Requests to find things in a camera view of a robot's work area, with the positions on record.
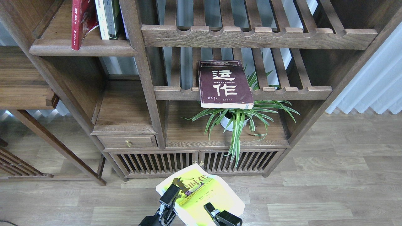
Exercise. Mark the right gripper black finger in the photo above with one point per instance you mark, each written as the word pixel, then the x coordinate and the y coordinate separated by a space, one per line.
pixel 223 218

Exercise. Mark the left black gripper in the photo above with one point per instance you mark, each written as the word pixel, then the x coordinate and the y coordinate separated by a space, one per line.
pixel 165 215

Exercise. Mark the yellow green cover book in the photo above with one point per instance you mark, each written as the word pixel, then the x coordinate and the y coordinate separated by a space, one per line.
pixel 201 188

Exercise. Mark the dark maroon book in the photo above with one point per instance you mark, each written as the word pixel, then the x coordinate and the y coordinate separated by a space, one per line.
pixel 223 84

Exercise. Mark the red cover book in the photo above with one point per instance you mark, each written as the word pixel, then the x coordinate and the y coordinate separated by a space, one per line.
pixel 84 19

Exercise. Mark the brass cabinet door knobs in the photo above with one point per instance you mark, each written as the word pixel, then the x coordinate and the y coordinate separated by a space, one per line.
pixel 200 163

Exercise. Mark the brass drawer knob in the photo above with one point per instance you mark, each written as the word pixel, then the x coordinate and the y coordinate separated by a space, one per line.
pixel 128 143

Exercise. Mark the white plant pot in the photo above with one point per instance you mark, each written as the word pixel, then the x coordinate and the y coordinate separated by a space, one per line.
pixel 227 122

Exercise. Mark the green spider plant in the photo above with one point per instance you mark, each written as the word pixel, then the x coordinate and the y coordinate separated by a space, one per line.
pixel 260 111

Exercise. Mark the dark wooden bookshelf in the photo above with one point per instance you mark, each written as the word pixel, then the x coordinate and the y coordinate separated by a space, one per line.
pixel 142 86

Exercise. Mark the wooden side table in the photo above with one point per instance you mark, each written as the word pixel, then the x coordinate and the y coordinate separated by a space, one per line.
pixel 22 89

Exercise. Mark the dark green spine book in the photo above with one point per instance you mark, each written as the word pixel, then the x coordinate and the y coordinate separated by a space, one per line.
pixel 113 18

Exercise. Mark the white spine book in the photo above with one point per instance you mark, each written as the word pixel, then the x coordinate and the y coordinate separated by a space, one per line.
pixel 100 10

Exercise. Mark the white curtain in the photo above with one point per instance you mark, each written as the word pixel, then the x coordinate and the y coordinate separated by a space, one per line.
pixel 378 85

